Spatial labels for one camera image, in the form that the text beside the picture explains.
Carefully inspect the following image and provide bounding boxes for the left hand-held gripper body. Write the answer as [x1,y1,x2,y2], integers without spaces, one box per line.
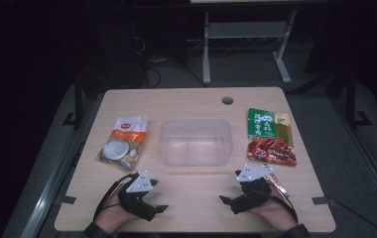
[117,170,158,222]

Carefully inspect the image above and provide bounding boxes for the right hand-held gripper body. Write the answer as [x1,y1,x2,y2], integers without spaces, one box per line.
[229,164,275,215]

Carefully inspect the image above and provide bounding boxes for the white orange snack packet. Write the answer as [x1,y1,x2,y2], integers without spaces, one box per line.
[95,115,149,172]

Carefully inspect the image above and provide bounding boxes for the green red snack packet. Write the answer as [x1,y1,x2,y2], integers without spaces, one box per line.
[246,107,298,168]

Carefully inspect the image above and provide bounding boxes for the clear plastic container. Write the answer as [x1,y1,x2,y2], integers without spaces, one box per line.
[158,118,234,168]

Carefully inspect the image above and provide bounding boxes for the person's right hand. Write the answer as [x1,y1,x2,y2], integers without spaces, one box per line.
[247,184,299,232]

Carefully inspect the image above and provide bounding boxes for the person's left hand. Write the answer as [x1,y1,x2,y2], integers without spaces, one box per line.
[93,182,141,234]

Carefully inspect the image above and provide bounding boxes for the black metal stand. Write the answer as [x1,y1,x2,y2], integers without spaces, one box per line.
[340,65,373,129]
[62,74,85,130]

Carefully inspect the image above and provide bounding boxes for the white metal stand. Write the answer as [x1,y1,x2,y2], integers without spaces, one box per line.
[201,9,298,85]

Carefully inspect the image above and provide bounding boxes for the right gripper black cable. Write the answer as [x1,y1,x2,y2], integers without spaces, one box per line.
[265,181,300,223]

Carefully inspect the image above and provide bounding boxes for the grey table bracket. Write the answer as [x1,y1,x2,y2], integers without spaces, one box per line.
[55,195,77,206]
[311,195,330,206]

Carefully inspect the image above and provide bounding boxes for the metal floor rail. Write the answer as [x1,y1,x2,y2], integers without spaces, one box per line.
[328,95,377,214]
[19,98,102,238]

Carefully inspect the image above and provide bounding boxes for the thin black cable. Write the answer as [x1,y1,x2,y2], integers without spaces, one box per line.
[326,197,377,238]

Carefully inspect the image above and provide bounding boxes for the black floor cables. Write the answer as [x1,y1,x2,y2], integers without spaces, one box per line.
[130,19,208,89]

